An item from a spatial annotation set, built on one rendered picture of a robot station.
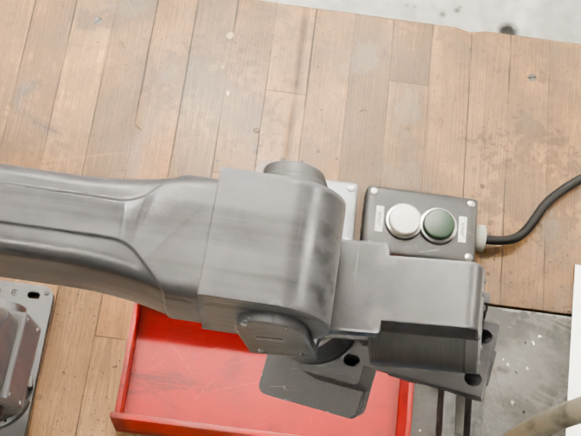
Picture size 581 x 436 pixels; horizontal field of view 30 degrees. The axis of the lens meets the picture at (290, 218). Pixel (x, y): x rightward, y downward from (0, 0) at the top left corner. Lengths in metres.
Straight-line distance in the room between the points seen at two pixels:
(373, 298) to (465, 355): 0.06
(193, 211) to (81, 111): 0.58
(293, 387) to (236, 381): 0.29
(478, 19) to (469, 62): 1.13
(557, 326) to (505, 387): 0.08
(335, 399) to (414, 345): 0.12
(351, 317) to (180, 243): 0.10
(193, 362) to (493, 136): 0.38
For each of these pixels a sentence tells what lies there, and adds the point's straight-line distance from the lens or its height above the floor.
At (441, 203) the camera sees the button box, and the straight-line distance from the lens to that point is 1.03.
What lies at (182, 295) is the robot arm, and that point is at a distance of 0.51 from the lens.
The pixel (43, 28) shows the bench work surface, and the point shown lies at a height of 0.90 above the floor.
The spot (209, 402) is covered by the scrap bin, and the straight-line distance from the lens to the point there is 0.97.
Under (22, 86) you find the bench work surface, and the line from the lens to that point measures 1.11.
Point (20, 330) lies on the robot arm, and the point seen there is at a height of 1.06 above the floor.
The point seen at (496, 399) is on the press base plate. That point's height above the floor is 0.90.
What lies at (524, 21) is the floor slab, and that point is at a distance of 2.29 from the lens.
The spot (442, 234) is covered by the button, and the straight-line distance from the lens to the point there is 1.01.
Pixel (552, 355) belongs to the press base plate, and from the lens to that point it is 1.04.
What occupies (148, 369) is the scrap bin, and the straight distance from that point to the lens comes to 0.98.
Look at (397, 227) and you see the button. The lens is 1.00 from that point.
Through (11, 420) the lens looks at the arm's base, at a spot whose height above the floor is 0.92.
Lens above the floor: 1.86
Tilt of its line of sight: 68 degrees down
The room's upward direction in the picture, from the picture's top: 10 degrees clockwise
